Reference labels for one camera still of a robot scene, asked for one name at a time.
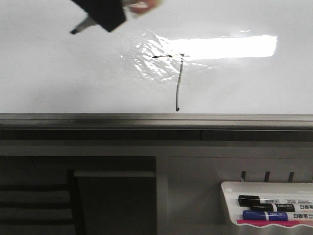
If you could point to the pink strip in tray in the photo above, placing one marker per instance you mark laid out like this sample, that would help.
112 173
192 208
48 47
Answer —
261 223

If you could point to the black metal hook left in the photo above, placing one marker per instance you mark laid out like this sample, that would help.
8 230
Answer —
243 176

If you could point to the black capped marker middle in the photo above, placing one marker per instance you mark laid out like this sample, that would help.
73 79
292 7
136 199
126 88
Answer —
282 207

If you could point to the black capped marker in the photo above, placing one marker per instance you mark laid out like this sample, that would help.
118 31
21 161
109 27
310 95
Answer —
248 200
282 207

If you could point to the black metal hook middle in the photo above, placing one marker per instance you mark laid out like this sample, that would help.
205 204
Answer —
267 175

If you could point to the blue capped marker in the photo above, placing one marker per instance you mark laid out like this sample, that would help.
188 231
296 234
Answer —
277 216

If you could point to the white whiteboard surface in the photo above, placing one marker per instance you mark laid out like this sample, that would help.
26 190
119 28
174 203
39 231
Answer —
185 56

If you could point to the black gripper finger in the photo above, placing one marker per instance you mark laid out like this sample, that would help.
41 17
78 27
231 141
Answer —
109 14

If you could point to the black capped marker upper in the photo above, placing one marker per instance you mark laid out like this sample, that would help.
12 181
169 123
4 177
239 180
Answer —
248 200

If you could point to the grey aluminium whiteboard frame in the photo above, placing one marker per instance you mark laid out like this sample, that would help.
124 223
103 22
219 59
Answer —
156 127

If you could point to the dark chair with slats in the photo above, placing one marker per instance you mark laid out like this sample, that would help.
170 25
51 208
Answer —
74 204

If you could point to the black metal hook right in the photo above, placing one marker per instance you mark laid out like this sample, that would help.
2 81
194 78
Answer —
291 176

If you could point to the white plastic marker tray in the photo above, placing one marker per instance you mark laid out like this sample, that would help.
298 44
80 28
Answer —
233 211

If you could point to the black metal hook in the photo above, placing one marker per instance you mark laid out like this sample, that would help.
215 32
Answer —
267 175
243 176
291 176

